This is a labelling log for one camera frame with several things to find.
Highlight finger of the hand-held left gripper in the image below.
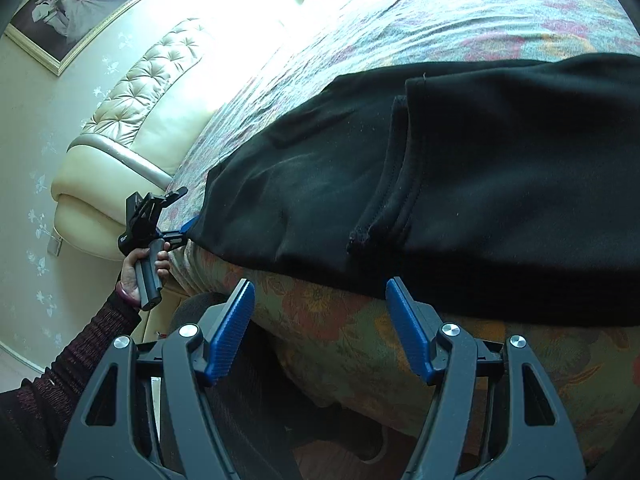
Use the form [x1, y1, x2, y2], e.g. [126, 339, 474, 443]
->
[160, 216, 202, 251]

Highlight pink bracelet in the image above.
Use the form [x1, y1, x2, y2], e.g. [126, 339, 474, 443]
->
[116, 281, 141, 307]

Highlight person's left hand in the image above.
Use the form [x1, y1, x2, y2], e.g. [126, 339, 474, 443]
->
[121, 247, 172, 306]

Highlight cream tufted bed headboard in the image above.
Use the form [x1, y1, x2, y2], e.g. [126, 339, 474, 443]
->
[51, 17, 286, 261]

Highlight framed wall picture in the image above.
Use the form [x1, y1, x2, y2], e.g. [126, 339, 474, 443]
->
[4, 0, 150, 77]

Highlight dark shoe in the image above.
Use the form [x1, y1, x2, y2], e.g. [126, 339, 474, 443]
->
[295, 402, 391, 466]

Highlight black pants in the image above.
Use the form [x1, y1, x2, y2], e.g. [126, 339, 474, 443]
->
[202, 52, 640, 328]

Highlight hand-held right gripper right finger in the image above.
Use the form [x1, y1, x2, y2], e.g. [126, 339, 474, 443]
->
[385, 276, 586, 480]

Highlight bed with floral bedspread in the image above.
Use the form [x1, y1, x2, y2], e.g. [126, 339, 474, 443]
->
[167, 0, 640, 461]

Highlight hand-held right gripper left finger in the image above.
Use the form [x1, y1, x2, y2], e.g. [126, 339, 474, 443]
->
[55, 278, 256, 480]

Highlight person's left forearm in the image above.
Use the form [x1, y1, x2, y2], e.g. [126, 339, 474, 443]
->
[20, 287, 143, 411]

